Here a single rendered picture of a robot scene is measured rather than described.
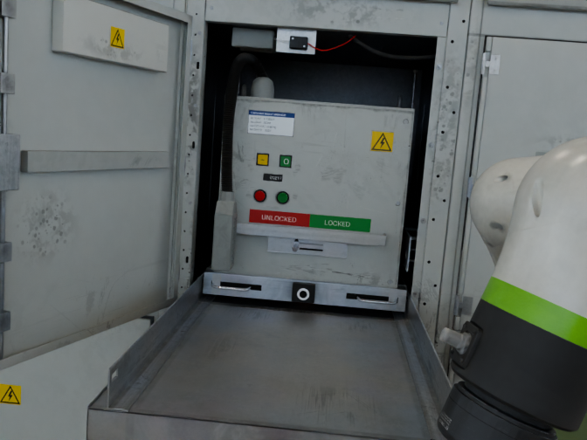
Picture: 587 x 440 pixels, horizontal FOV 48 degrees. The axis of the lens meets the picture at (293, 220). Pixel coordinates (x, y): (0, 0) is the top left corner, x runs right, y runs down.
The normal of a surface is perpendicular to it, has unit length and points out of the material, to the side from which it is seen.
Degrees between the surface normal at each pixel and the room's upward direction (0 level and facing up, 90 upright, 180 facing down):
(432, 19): 90
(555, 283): 79
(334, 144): 90
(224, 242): 90
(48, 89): 90
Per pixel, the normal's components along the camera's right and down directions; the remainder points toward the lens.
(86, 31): 0.92, 0.12
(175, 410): 0.07, -0.99
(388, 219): -0.07, 0.13
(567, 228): -0.65, -0.02
